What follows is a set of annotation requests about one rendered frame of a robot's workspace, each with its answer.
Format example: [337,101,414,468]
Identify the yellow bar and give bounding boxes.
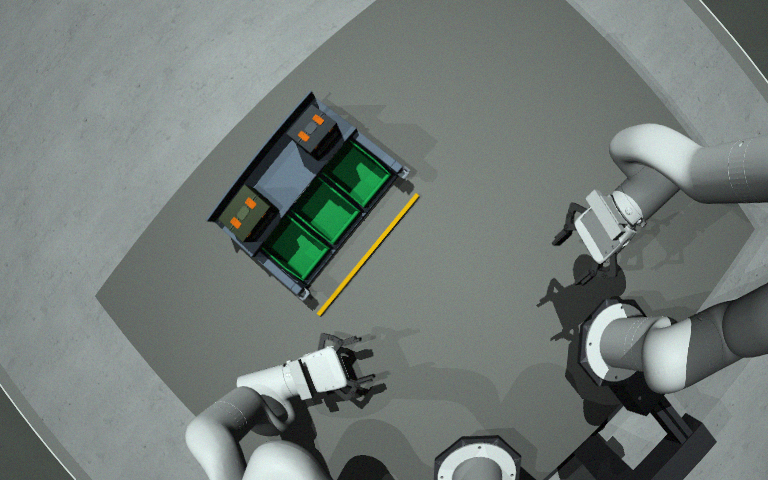
[317,193,419,316]

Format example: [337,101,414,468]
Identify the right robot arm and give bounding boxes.
[585,123,768,394]

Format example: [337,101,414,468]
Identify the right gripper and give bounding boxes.
[552,202,636,286]

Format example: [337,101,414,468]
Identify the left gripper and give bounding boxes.
[297,333,375,401]

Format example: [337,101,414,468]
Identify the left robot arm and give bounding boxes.
[185,359,516,480]

